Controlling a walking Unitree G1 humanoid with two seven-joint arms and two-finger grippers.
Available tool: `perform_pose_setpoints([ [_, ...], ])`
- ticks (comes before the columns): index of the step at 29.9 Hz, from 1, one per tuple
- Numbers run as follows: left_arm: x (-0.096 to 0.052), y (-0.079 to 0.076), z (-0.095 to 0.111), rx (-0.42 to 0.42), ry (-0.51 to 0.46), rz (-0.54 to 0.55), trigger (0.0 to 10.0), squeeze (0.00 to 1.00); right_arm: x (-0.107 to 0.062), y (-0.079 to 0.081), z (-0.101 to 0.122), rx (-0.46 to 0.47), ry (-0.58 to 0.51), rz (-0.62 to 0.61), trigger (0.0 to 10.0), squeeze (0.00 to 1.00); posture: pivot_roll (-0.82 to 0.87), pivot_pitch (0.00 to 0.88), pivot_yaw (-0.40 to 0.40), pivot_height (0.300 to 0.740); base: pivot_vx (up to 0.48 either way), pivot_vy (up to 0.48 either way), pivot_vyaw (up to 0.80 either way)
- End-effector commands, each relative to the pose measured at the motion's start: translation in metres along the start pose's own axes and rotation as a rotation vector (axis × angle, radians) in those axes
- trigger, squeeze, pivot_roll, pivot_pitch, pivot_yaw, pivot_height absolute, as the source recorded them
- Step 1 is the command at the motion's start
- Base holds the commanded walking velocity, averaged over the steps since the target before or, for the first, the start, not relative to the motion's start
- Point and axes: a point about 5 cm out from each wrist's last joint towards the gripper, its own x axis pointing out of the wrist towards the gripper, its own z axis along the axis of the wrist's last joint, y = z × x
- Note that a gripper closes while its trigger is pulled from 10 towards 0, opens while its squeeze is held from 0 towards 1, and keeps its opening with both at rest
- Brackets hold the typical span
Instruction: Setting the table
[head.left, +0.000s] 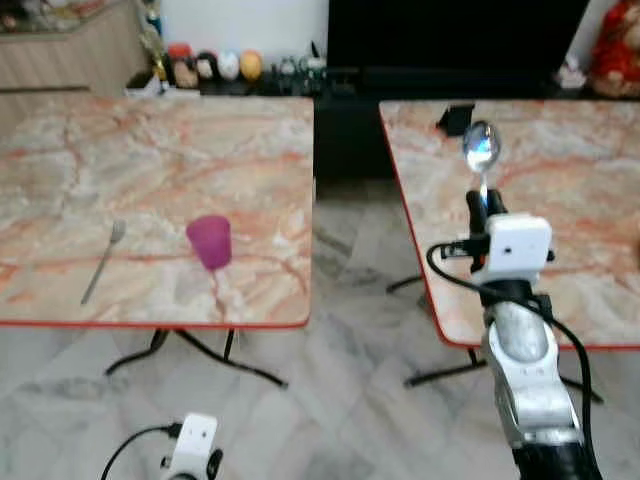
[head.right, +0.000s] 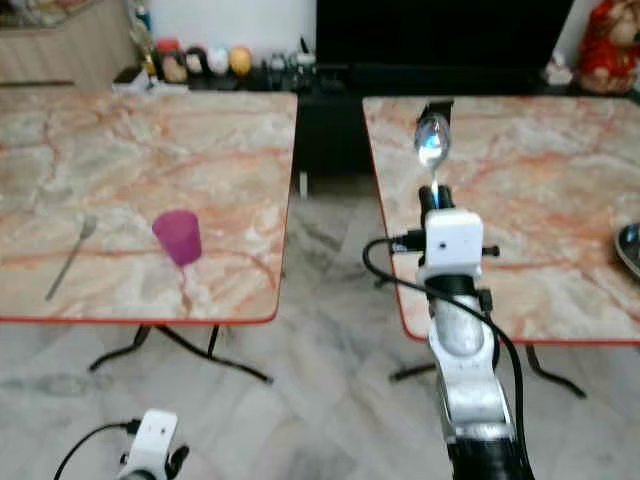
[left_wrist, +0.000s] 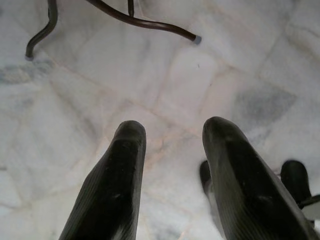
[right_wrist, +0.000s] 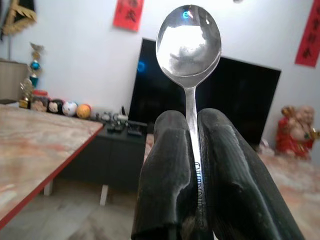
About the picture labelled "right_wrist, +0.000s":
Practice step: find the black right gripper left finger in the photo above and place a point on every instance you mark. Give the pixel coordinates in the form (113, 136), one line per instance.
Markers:
(165, 170)

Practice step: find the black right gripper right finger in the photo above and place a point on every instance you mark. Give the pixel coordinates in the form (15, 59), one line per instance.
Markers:
(232, 180)

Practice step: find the silver metal spoon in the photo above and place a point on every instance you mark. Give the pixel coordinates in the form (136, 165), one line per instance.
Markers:
(188, 45)

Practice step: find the black set-top box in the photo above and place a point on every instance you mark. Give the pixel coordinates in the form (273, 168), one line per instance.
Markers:
(137, 127)

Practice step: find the black television console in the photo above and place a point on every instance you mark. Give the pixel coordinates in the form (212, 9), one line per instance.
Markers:
(112, 160)

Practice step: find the marble folding table red edge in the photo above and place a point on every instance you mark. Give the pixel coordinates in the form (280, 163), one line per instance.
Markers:
(37, 150)
(292, 190)

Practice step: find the red gold laughing Buddha statue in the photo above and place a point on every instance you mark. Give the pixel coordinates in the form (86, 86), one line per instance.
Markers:
(296, 132)

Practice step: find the black flat screen television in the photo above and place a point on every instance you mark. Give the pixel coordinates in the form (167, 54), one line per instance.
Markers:
(240, 95)

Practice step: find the orange round ball figure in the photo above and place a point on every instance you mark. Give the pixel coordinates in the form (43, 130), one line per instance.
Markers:
(83, 111)

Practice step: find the white round ball figure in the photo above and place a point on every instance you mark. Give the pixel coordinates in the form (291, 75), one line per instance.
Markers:
(69, 108)

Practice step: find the red lid snack jar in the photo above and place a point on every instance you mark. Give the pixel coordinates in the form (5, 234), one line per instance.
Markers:
(40, 101)

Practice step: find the red square calligraphy banner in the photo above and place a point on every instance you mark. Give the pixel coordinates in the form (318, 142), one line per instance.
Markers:
(128, 15)

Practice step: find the small gold trophy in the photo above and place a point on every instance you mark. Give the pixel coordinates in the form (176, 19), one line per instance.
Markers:
(25, 92)

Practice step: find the long red couplet banner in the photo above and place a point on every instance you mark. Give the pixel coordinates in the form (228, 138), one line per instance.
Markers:
(309, 35)

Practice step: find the tall trophy with blue ball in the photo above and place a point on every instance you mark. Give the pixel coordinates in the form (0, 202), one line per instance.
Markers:
(35, 66)

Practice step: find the black gold fringed hanging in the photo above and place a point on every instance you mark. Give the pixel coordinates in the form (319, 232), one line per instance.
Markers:
(17, 15)

